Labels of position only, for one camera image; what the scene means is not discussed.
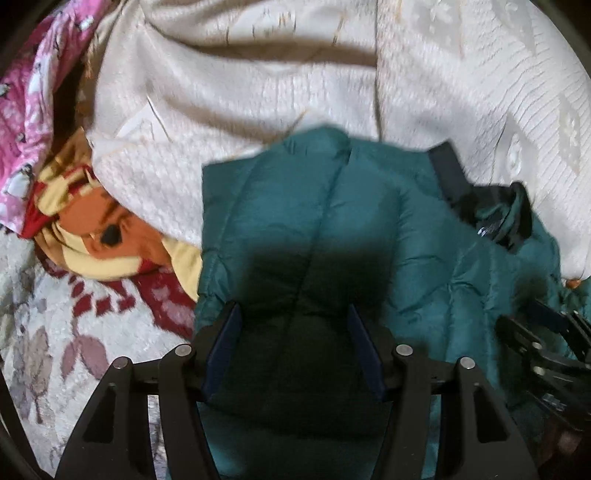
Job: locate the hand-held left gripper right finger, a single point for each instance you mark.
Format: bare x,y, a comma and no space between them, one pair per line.
367,350

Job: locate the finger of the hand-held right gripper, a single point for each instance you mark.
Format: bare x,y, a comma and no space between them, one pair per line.
521,334
551,311

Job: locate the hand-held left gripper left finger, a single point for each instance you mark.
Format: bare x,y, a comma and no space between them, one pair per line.
221,350

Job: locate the teal puffer jacket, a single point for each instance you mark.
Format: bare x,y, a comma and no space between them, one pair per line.
332,221

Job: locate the white red floral blanket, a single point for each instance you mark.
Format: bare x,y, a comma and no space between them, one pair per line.
69,332

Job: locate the orange yellow cartoon blanket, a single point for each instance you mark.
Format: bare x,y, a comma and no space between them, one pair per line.
87,221

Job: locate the cream embossed quilt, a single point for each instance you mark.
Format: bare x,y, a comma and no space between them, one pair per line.
323,83

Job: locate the pink printed blanket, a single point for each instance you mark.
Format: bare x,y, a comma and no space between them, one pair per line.
32,115

